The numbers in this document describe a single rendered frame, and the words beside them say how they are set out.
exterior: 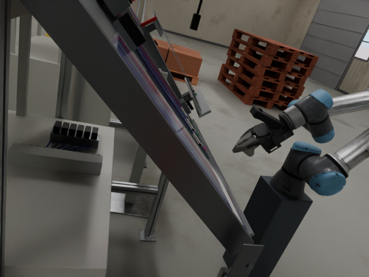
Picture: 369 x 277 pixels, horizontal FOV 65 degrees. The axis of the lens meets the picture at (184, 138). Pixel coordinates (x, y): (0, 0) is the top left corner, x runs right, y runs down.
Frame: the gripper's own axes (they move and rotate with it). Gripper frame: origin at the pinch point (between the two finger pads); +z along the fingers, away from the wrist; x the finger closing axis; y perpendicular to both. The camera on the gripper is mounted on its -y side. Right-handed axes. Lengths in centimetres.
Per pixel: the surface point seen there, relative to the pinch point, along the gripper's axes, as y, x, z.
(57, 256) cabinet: -27, -35, 45
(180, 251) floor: 56, 23, 53
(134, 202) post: 37, 57, 68
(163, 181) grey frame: 18, 32, 37
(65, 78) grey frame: -46, 33, 40
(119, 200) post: 32, 59, 74
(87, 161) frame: -28.1, -3.8, 39.8
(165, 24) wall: 134, 1034, -47
